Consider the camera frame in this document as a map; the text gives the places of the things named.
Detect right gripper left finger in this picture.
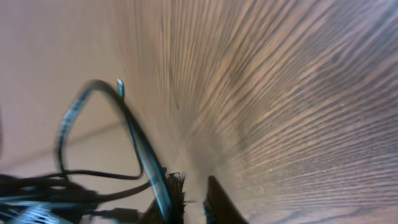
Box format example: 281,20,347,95
138,172,185,224

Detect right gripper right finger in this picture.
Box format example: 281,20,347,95
203,175,248,224

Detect black USB cable silver plug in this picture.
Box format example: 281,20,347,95
0,79,175,224

